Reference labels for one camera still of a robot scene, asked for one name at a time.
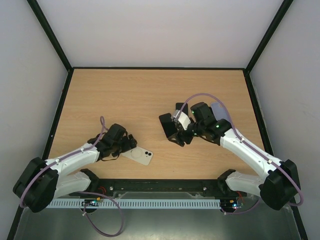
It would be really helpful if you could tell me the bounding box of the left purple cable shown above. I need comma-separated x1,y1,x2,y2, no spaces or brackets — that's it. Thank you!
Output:
19,115,126,236

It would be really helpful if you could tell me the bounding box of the lilac phone case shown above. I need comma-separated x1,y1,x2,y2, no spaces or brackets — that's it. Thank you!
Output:
210,102,230,122

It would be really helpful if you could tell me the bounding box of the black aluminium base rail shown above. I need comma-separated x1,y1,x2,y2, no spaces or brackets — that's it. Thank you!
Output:
67,177,292,198

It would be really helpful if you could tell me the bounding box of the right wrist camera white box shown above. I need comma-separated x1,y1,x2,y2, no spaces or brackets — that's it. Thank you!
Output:
171,109,191,131

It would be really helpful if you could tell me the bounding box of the black frame post left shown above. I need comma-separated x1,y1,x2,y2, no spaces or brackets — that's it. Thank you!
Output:
26,0,73,73

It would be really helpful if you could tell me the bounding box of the beige cased phone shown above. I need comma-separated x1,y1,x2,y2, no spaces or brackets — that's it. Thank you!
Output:
121,146,153,166

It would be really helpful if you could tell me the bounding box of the black phone case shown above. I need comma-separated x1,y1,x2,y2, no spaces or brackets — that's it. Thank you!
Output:
158,113,178,139

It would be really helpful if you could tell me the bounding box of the black frame post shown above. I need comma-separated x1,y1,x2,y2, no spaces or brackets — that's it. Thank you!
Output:
26,0,73,73
246,0,295,72

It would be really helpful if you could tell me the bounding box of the light blue slotted cable duct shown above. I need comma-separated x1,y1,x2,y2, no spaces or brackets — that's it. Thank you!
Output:
47,198,221,210

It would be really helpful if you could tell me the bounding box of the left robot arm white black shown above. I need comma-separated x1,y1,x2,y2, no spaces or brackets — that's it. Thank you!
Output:
12,123,138,213

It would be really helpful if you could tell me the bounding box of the green phone black screen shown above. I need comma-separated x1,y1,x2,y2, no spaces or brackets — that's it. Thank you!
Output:
175,102,188,113

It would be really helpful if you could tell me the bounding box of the purple cable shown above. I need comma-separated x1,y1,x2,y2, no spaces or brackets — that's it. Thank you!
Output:
19,115,126,236
177,93,305,216

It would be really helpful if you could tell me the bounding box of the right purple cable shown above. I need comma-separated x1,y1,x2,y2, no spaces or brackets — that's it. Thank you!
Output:
177,93,305,216

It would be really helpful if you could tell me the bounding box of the black frame post right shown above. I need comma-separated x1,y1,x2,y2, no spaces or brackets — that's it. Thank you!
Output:
246,0,295,72

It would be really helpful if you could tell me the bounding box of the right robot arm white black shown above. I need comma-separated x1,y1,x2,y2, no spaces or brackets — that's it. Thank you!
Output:
168,102,301,210

